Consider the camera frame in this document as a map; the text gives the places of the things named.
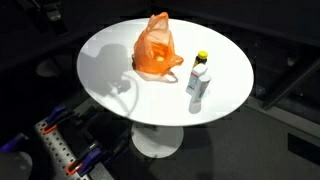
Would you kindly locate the orange plastic bag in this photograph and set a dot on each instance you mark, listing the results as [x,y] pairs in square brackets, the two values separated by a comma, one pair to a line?
[154,50]

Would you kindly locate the yellow capped dark bottle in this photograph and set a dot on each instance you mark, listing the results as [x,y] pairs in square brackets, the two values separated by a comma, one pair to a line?
[201,58]

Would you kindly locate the white blue box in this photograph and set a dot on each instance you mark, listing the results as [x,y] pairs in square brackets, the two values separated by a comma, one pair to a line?
[196,72]

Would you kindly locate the white deodorant stick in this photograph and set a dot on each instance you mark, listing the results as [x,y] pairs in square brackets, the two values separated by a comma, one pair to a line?
[200,88]

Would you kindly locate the blue orange clamp lower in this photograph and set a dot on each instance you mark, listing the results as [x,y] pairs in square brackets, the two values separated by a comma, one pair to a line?
[85,163]

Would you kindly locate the blue orange clamp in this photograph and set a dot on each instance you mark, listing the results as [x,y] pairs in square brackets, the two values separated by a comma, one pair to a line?
[85,163]
[58,115]

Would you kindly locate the blue orange clamp upper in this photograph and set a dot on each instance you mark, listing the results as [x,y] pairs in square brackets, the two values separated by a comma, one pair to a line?
[58,115]

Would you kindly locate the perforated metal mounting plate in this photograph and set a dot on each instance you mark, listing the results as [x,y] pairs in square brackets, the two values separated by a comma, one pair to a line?
[61,156]

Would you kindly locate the white round pedestal table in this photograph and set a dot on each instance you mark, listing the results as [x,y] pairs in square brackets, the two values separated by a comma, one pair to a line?
[161,109]

